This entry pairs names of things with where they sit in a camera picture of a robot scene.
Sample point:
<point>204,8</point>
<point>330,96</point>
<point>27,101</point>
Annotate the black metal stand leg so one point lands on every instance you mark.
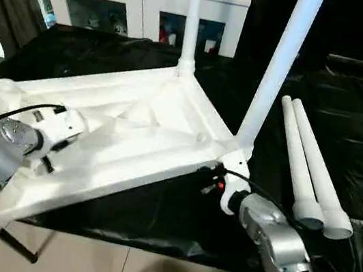
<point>22,245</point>

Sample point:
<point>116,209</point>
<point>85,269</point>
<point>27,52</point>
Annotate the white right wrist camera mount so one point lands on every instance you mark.
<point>235,175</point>

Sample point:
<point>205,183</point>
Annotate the white plastic table top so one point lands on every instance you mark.
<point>136,118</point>

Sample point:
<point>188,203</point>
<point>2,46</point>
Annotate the white plastic table leg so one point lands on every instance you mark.
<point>296,161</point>
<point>278,72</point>
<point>317,174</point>
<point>192,24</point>

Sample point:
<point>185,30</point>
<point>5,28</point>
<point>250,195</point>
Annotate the black mat cloth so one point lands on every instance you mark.
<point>155,214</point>

